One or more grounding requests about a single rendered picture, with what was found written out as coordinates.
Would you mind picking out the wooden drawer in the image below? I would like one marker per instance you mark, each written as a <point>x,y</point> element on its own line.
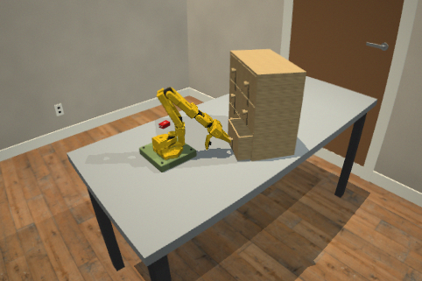
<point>250,79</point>
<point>235,95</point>
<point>236,69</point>
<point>232,112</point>
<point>241,139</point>
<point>249,109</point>

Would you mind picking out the wooden chest of drawers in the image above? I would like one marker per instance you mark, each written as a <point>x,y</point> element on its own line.
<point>279,97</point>

